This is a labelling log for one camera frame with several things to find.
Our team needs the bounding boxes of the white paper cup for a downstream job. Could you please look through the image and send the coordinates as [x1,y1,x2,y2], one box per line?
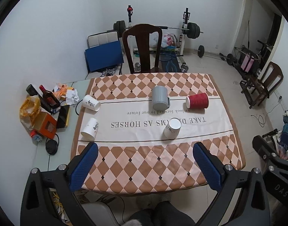
[81,94,101,112]
[163,118,182,139]
[81,118,99,140]

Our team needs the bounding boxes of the red ribbed paper cup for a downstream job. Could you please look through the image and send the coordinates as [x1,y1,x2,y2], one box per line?
[186,93,209,109]

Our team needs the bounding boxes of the grey plastic cup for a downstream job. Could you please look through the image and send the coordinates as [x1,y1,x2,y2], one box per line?
[152,86,170,111]

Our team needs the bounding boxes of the black round disc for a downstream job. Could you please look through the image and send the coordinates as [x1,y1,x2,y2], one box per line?
[45,139,59,155]

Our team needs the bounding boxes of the orange gift box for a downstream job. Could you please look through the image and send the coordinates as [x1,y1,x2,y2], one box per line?
[33,112,57,139]

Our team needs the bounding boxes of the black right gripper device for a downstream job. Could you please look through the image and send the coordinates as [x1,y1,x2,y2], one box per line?
[252,135,288,205]

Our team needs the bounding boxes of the dark glass liquor bottle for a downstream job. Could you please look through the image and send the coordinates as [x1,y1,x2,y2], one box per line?
[39,85,60,109]

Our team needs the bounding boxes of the crumpled white tissue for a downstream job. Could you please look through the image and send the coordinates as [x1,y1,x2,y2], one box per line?
[65,88,80,105]

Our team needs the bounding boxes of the yellow plastic bag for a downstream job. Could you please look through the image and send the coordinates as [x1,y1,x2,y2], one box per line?
[19,95,41,130]

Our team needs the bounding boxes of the checkered brown pink tablecloth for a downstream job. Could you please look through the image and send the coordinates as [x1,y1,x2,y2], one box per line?
[71,73,246,195]

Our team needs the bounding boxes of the orange snack packets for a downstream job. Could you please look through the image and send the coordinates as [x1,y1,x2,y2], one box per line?
[53,83,74,100]

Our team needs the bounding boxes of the wooden chair at right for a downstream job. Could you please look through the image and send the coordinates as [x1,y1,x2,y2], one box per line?
[240,61,284,109]

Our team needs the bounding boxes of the black cylinder bottle box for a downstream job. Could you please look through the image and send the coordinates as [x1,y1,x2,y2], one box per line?
[25,84,53,113]

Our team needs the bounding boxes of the small barbell on floor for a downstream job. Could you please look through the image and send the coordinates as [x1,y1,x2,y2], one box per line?
[197,45,235,66]

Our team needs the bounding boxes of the barbell with black plates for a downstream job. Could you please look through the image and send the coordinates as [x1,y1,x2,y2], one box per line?
[113,21,203,39]

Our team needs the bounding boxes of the dark wooden chair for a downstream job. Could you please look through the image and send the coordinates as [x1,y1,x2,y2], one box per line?
[122,24,162,74]

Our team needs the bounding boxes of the white weight bench rack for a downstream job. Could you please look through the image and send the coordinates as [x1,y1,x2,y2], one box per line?
[179,7,190,55]

